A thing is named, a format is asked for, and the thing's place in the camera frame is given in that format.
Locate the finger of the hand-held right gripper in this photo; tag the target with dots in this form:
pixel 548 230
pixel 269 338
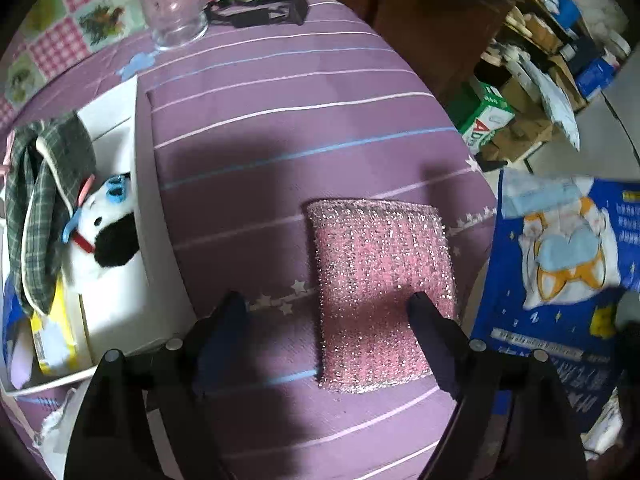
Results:
pixel 631 360

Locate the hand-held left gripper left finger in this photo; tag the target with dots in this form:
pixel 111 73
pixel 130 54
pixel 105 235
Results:
pixel 220 345

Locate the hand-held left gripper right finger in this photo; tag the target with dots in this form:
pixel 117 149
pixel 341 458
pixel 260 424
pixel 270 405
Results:
pixel 432 345

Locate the blue printed packet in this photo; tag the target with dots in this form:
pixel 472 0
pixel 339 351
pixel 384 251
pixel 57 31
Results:
pixel 550 340

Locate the white cardboard box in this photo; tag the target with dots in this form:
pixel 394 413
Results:
pixel 160 280

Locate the pink glitter sponge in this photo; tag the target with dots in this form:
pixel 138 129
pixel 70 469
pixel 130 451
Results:
pixel 370 270

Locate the yellow packet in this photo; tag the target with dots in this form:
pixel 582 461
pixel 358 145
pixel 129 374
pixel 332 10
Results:
pixel 50 340

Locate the white black plush toy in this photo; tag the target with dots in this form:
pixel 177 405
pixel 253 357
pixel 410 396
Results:
pixel 95 215

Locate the green plaid slipper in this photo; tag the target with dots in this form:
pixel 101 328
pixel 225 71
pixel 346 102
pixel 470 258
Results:
pixel 35 210

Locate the purple striped tablecloth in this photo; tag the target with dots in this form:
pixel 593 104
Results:
pixel 300 135

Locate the pile of cardboard boxes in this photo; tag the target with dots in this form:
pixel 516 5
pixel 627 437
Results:
pixel 520 135

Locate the green white carton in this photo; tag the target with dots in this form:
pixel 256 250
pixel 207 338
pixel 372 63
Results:
pixel 487 120

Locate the grey plastic bag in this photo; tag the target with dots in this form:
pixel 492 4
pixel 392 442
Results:
pixel 555 100

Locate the clear glass cup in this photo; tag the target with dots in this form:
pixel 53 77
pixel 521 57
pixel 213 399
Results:
pixel 175 30

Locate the dark wooden cabinet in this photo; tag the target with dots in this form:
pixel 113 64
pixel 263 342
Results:
pixel 425 25

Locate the black plastic clip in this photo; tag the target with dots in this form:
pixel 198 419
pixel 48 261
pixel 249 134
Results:
pixel 250 17

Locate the checked printed chair cover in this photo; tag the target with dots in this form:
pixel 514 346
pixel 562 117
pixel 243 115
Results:
pixel 60 25

